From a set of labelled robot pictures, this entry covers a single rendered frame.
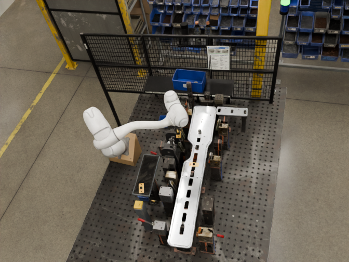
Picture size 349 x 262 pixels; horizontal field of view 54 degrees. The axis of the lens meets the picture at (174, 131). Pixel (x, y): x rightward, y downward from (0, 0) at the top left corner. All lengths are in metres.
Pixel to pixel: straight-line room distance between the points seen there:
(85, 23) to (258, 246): 3.59
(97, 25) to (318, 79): 3.09
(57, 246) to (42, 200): 0.64
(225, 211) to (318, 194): 1.32
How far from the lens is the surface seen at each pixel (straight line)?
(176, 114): 2.34
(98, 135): 2.51
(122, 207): 3.18
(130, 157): 3.29
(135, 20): 5.33
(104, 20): 4.81
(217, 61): 3.35
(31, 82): 5.85
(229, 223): 3.00
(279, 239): 3.73
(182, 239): 2.65
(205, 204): 2.71
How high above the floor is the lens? 3.48
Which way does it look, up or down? 52 degrees down
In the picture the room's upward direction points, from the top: 12 degrees counter-clockwise
